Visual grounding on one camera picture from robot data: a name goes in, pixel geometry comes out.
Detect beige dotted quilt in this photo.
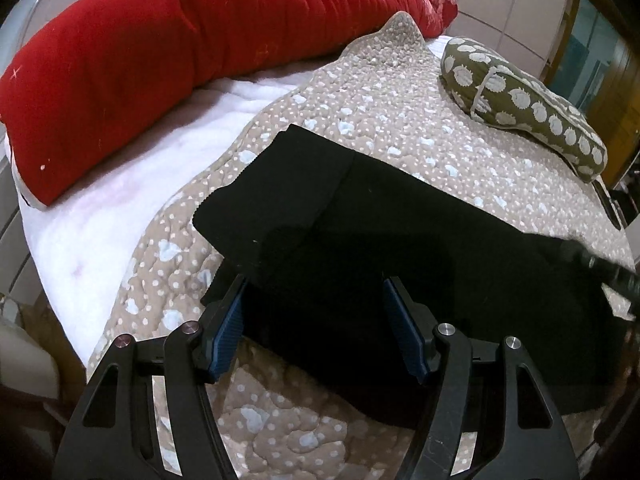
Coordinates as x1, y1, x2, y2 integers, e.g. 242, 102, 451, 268
89, 13, 632, 479

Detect black phone on bed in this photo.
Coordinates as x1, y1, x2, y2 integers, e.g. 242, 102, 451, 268
592, 181, 623, 231

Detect white bed sheet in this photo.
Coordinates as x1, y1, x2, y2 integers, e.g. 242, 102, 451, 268
20, 61, 322, 363

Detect long red pillow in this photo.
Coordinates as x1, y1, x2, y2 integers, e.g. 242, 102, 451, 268
1, 0, 458, 208

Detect olive white-spotted pillow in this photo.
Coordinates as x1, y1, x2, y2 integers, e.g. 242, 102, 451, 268
440, 37, 608, 183

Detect brown wooden door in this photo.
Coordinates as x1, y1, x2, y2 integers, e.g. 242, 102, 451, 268
544, 0, 639, 186

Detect black pants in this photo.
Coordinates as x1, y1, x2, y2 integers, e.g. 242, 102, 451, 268
193, 126, 624, 429

